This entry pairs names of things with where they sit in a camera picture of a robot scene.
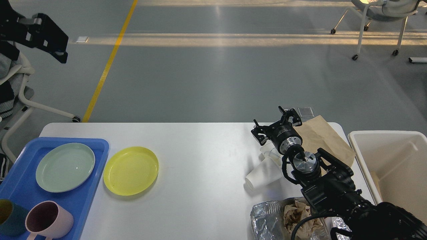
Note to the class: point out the pink mug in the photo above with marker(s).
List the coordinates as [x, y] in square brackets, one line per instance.
[48, 219]

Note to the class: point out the yellow plate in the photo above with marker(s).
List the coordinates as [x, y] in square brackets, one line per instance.
[131, 171]

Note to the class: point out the dark teal mug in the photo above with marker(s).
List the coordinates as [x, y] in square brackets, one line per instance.
[12, 218]

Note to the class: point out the crumpled brown paper napkin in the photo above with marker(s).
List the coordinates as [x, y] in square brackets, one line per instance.
[294, 213]

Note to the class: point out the pale green plate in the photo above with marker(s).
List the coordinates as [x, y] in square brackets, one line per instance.
[65, 167]

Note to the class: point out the white office chair left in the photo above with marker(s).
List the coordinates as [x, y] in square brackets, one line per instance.
[16, 104]

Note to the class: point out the white bar on floor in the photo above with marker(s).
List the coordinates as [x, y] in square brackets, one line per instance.
[414, 60]

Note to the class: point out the aluminium foil sheet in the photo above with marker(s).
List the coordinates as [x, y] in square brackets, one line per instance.
[268, 223]

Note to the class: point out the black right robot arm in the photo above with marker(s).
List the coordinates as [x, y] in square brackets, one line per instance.
[328, 187]

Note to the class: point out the small clear plastic lid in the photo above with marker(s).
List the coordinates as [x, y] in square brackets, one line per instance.
[306, 112]

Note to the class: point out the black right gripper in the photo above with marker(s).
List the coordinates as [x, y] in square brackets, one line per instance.
[281, 133]

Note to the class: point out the brown paper bag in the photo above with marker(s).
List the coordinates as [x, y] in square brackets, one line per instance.
[318, 133]

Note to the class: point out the blue plastic tray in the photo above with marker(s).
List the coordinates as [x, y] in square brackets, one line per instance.
[20, 184]

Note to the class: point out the white paper cup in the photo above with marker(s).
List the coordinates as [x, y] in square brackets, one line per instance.
[265, 173]

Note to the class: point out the white office chair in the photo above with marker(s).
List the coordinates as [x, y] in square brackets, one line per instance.
[381, 11]
[16, 104]

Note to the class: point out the white office chair right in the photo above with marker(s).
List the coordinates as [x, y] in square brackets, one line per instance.
[381, 11]

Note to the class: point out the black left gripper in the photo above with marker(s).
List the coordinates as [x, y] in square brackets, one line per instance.
[39, 32]

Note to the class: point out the clear plastic cup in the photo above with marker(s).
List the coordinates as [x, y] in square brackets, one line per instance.
[269, 150]

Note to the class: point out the white plastic bin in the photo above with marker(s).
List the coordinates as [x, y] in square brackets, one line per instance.
[394, 165]

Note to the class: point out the white floor socket plate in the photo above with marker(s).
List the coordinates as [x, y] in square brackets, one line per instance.
[82, 39]

